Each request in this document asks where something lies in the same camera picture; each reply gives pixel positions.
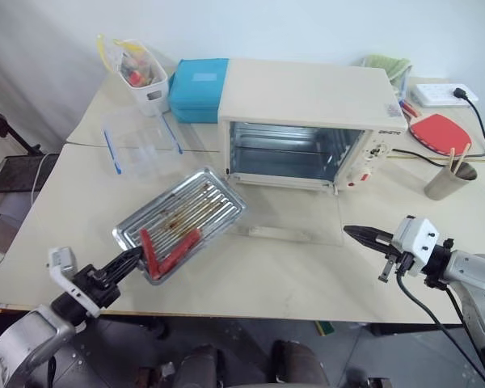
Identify clear box blue clips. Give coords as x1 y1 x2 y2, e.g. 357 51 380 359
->
100 108 184 179

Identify glass toaster oven door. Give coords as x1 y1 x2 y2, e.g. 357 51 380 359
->
225 171 345 247

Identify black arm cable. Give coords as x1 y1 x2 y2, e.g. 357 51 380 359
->
394 252 485 386
46 354 58 388

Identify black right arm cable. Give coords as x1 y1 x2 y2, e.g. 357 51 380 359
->
394 252 485 386

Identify red table tennis paddle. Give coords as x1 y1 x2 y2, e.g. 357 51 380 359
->
399 99 474 157

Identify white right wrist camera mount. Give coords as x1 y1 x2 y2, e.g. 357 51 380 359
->
390 216 441 278

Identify white power strip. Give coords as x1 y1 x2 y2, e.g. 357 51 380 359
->
411 82 481 108

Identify ribbed metal baking tray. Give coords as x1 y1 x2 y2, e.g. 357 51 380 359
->
112 167 248 287

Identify red sausage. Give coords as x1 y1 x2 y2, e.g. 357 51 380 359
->
158 226 202 276
140 228 163 281

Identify thin white cable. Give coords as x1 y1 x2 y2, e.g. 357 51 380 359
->
29 152 57 204

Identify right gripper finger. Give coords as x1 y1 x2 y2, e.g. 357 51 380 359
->
347 233 393 255
343 225 393 243

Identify black plug with cable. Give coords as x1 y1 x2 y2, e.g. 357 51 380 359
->
390 86 485 167

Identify white plastic storage bin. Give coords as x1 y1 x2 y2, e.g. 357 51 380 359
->
118 42 170 119

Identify clear zip bag yellow seal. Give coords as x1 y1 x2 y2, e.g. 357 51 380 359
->
95 33 146 76

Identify steel cup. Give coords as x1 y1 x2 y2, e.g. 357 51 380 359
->
423 161 479 201

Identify dark rounded shape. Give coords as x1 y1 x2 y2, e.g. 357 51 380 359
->
268 339 329 388
172 343 228 388

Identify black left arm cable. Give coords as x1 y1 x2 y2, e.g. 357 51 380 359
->
46 354 58 388

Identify cream toaster oven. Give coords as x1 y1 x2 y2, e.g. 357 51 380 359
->
217 58 409 197

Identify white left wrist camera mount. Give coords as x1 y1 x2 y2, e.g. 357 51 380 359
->
47 247 103 319

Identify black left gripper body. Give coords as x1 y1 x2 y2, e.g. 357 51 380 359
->
70 264 121 309

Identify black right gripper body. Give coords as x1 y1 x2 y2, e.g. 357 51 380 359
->
378 241 414 283

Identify green cloth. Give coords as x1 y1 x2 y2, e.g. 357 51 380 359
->
361 53 413 99

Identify blue zip lunch bag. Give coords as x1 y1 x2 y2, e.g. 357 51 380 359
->
168 58 230 124

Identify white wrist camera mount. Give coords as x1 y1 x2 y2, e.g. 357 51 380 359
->
390 216 441 278
47 247 103 319

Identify black stand pole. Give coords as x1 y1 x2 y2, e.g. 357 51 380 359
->
0 99 46 157

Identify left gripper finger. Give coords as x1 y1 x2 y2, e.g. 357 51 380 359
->
103 247 142 276
111 253 141 286

